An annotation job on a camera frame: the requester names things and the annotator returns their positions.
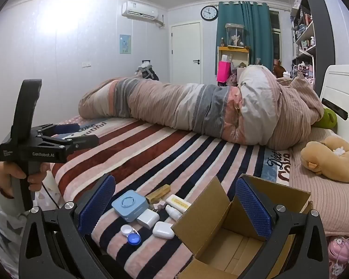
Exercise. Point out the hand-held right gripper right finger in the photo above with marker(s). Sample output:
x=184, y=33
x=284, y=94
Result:
x=253, y=209

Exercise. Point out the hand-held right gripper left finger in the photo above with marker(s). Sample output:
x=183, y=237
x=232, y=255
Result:
x=97, y=206

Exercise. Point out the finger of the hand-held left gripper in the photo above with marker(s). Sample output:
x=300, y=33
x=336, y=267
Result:
x=67, y=128
x=84, y=142

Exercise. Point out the person's left forearm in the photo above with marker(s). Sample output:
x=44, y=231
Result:
x=3, y=229

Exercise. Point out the person's left hand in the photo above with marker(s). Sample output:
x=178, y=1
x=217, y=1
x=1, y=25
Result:
x=10, y=177

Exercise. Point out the light blue square case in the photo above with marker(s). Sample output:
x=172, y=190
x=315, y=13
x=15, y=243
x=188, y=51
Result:
x=129, y=205

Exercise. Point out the white and blue lens case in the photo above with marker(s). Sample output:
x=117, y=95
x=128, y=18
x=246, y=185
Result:
x=133, y=239

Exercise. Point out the cardboard box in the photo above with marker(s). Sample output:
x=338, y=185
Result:
x=221, y=247

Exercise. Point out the white charger plug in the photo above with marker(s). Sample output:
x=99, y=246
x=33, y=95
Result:
x=147, y=218

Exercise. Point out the golden wooden bar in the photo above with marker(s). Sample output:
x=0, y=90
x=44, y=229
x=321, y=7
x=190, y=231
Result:
x=157, y=194

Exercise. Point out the small pink clip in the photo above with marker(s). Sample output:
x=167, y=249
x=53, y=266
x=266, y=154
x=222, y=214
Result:
x=160, y=206

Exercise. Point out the white earbud case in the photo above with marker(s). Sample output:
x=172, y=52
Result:
x=163, y=230

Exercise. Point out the pink ribbed pillow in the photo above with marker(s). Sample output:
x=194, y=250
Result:
x=322, y=203

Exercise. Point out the small white dropper bottle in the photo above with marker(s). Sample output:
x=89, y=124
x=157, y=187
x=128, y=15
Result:
x=173, y=212

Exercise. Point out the white tube yellow label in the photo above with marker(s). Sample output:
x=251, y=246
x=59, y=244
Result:
x=177, y=202

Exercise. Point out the striped blanket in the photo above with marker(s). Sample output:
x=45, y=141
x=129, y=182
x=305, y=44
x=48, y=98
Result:
x=163, y=157

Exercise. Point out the brown plush toy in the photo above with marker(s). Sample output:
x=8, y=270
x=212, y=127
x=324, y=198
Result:
x=331, y=162

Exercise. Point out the dark backpack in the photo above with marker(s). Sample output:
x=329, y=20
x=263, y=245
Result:
x=147, y=71

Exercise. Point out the rolled pink grey quilt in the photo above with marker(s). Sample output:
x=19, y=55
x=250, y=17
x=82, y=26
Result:
x=192, y=104

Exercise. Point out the green plush toy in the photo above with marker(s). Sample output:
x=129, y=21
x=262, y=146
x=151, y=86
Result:
x=327, y=119

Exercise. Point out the white door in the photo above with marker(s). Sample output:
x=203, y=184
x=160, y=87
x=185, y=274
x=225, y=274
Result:
x=186, y=52

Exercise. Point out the white air conditioner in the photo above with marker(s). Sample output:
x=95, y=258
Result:
x=139, y=10

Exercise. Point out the bright pink bag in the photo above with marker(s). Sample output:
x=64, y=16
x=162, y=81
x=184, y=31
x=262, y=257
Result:
x=224, y=72

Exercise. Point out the brown teddy bear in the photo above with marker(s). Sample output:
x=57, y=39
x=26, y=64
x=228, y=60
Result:
x=278, y=69

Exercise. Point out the white bed headboard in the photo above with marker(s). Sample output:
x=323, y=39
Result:
x=346, y=93

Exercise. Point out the yellow shelf rack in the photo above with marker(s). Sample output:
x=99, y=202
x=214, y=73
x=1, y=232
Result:
x=235, y=50

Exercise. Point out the clear display case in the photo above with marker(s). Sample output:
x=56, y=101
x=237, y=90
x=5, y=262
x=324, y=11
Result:
x=235, y=35

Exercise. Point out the teal curtain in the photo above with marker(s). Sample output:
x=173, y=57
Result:
x=250, y=26

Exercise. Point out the dark tall bookshelf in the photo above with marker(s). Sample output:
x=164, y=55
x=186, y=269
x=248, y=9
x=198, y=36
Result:
x=322, y=35

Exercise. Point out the white wall socket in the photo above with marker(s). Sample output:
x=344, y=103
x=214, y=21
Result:
x=86, y=64

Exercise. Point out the small wall poster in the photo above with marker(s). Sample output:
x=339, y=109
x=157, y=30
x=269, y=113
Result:
x=125, y=44

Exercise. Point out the black wall clock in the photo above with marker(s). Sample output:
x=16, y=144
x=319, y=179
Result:
x=209, y=13

